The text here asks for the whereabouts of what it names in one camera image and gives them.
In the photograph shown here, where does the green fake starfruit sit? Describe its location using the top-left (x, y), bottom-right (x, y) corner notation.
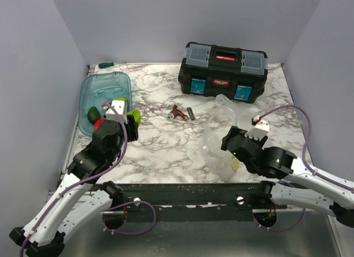
top-left (127, 109), bottom-right (141, 126)

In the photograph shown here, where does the green fake lime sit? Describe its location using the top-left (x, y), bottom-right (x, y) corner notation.
top-left (114, 97), bottom-right (128, 103)

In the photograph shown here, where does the translucent plastic bag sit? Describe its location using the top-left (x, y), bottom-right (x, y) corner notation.
top-left (201, 95), bottom-right (241, 181)

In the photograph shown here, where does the red fake apple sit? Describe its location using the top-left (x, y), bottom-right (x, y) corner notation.
top-left (93, 118), bottom-right (105, 130)

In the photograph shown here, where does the dark green fake avocado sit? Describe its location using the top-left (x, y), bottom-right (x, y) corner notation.
top-left (87, 106), bottom-right (101, 125)

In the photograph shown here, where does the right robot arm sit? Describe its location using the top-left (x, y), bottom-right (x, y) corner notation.
top-left (221, 126), bottom-right (353, 227)

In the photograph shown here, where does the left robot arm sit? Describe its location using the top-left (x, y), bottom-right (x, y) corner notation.
top-left (9, 116), bottom-right (139, 256)

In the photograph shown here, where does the brown faucet tap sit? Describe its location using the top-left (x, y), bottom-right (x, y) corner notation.
top-left (167, 105), bottom-right (189, 121)

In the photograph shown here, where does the teal transparent plastic tray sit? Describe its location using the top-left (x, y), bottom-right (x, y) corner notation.
top-left (78, 71), bottom-right (133, 137)

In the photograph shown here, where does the black Delixi toolbox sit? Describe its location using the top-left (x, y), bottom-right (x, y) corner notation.
top-left (178, 42), bottom-right (268, 104)

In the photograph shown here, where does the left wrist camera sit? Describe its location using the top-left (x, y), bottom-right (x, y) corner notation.
top-left (103, 100), bottom-right (128, 123)

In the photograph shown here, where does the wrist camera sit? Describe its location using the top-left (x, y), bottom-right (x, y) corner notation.
top-left (103, 100), bottom-right (128, 123)
top-left (245, 116), bottom-right (270, 141)

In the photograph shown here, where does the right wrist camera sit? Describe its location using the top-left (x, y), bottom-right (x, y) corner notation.
top-left (245, 116), bottom-right (270, 141)

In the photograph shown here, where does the black mounting rail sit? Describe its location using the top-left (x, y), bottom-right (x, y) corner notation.
top-left (103, 181), bottom-right (275, 223)

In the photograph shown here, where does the green handled screwdriver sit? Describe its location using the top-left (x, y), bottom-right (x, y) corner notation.
top-left (98, 61), bottom-right (127, 69)

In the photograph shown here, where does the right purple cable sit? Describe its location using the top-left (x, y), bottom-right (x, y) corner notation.
top-left (253, 104), bottom-right (354, 232)

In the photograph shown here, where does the purple cable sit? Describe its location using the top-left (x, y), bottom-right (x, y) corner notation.
top-left (19, 102), bottom-right (157, 257)
top-left (253, 104), bottom-right (354, 232)

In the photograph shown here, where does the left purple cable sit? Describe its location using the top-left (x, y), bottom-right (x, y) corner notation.
top-left (19, 102), bottom-right (157, 257)

